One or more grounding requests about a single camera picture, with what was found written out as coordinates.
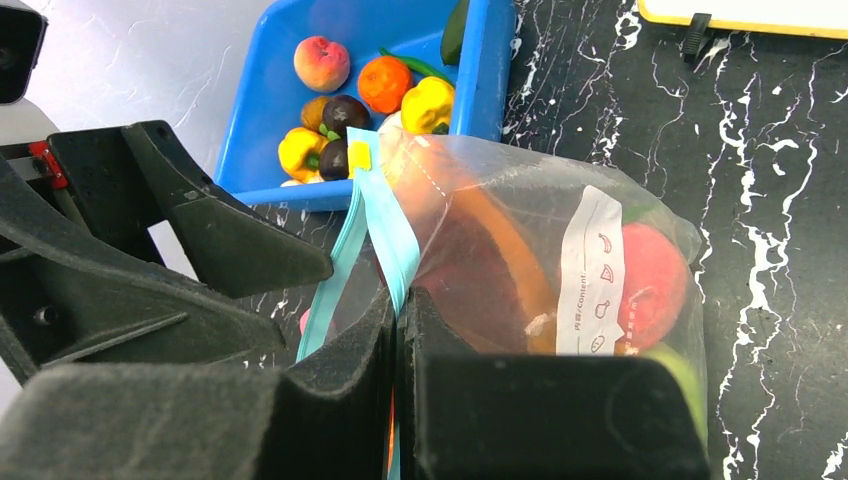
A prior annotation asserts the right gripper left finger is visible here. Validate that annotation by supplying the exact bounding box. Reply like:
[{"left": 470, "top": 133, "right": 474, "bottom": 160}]
[{"left": 1, "top": 292, "right": 394, "bottom": 479}]

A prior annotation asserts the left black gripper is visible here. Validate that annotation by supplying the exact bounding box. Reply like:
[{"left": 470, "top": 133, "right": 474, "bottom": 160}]
[{"left": 1, "top": 120, "right": 333, "bottom": 385}]

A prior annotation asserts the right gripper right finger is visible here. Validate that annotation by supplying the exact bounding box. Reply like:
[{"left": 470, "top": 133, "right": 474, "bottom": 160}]
[{"left": 397, "top": 288, "right": 710, "bottom": 479}]

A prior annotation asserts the hot dog bun toy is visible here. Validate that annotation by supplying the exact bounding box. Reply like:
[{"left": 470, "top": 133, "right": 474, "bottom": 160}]
[{"left": 379, "top": 129, "right": 556, "bottom": 353}]

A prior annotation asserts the clear zip top bag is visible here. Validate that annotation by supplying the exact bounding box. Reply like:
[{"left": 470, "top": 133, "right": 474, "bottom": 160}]
[{"left": 298, "top": 126, "right": 707, "bottom": 440}]

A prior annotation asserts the green round melon toy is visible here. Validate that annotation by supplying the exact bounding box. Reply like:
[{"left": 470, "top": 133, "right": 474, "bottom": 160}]
[{"left": 641, "top": 343, "right": 708, "bottom": 447}]

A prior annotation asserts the pink peach toy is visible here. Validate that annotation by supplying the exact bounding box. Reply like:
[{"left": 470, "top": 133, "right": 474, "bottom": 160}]
[
  {"left": 293, "top": 36, "right": 351, "bottom": 93},
  {"left": 615, "top": 223, "right": 690, "bottom": 354}
]

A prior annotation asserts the pink white cube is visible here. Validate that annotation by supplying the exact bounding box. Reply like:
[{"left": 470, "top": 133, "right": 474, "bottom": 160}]
[{"left": 298, "top": 308, "right": 311, "bottom": 335}]

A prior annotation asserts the blue plastic bin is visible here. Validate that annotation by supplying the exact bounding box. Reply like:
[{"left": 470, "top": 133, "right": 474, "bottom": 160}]
[{"left": 215, "top": 0, "right": 517, "bottom": 212}]

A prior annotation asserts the dark purple plum toy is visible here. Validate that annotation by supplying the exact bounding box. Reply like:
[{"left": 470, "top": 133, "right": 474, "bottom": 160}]
[
  {"left": 318, "top": 139, "right": 350, "bottom": 181},
  {"left": 322, "top": 94, "right": 372, "bottom": 138}
]

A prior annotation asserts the orange tangerine toy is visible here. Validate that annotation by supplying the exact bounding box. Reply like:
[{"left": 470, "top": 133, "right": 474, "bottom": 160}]
[{"left": 357, "top": 56, "right": 414, "bottom": 115}]

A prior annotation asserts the green chili pepper toy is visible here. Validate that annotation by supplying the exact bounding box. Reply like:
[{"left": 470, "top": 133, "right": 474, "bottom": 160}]
[{"left": 378, "top": 47, "right": 454, "bottom": 86}]

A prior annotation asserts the dark green avocado toy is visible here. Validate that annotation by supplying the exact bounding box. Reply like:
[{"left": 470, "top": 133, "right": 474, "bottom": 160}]
[{"left": 440, "top": 0, "right": 470, "bottom": 66}]

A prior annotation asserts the white dry-erase board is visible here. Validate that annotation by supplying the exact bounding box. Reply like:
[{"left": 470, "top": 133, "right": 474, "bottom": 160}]
[{"left": 637, "top": 0, "right": 847, "bottom": 64}]

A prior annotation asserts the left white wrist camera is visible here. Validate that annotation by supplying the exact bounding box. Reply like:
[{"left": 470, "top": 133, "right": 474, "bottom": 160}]
[{"left": 1, "top": 1, "right": 59, "bottom": 145}]

